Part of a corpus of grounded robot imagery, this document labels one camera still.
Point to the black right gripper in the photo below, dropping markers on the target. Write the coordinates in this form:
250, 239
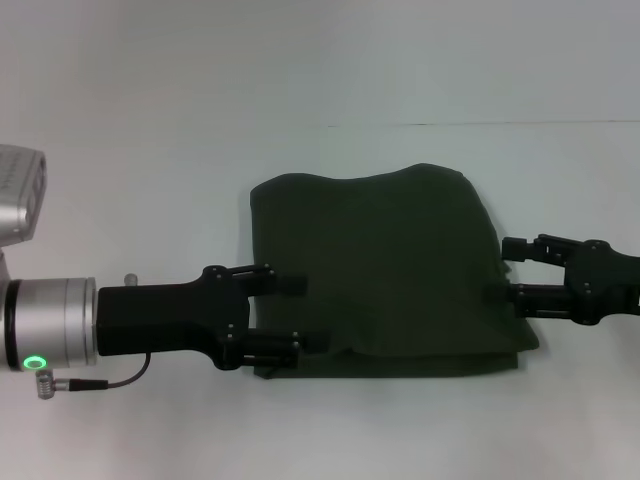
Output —
605, 285

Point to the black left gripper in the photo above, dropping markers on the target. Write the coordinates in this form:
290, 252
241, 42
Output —
170, 320

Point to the dark green FREE t-shirt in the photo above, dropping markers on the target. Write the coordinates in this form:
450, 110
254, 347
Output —
380, 260

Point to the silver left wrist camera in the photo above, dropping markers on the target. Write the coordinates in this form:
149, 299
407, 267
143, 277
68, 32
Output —
20, 195

